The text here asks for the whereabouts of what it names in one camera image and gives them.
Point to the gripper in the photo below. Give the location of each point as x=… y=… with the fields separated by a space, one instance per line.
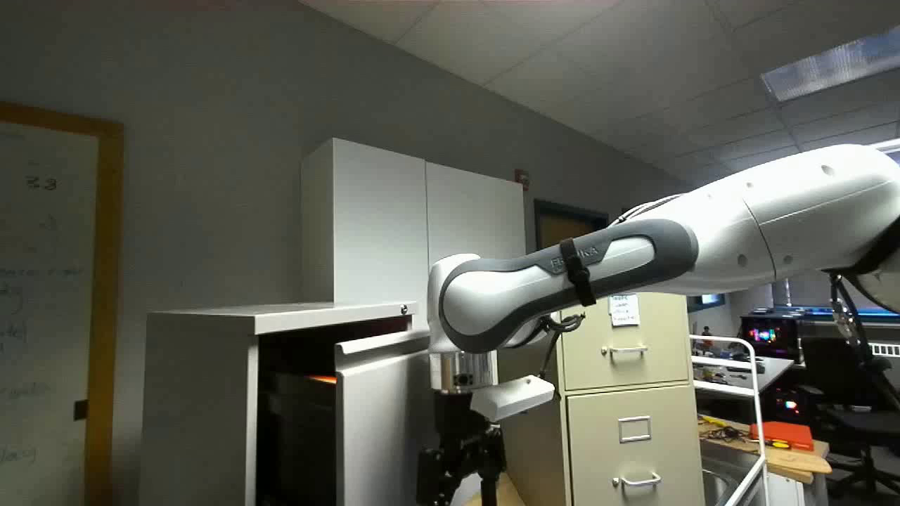
x=457 y=418

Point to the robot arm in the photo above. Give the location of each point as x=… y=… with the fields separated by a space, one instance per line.
x=703 y=239

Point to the beige filing cabinet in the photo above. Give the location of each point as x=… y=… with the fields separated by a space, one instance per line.
x=654 y=429

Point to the beige drawer with label holder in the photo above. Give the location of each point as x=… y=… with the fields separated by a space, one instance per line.
x=668 y=450

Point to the beige drawer with note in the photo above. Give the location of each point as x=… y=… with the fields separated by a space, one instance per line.
x=661 y=365

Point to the tall white cabinet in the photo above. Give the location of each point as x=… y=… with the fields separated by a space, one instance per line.
x=365 y=225

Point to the low white cabinet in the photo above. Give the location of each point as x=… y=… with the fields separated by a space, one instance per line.
x=197 y=407

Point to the white paper note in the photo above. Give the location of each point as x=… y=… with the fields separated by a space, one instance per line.
x=624 y=310

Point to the dark framed door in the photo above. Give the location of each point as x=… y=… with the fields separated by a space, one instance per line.
x=562 y=225

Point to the white table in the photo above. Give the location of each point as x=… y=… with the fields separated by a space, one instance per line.
x=731 y=372

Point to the red fire alarm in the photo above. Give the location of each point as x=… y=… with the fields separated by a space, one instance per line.
x=522 y=179

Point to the orange box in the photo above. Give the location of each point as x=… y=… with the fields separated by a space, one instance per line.
x=784 y=434

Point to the wooden board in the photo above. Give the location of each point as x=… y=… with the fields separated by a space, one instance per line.
x=794 y=460

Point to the monitor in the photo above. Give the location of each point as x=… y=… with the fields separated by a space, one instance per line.
x=770 y=336

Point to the small black box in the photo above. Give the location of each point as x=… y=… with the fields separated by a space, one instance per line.
x=81 y=410

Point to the black office chair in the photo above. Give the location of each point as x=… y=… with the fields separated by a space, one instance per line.
x=844 y=393

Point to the ceiling light panel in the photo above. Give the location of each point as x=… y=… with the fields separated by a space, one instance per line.
x=830 y=67

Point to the whiteboard with wooden frame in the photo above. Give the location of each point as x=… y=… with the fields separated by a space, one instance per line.
x=49 y=316

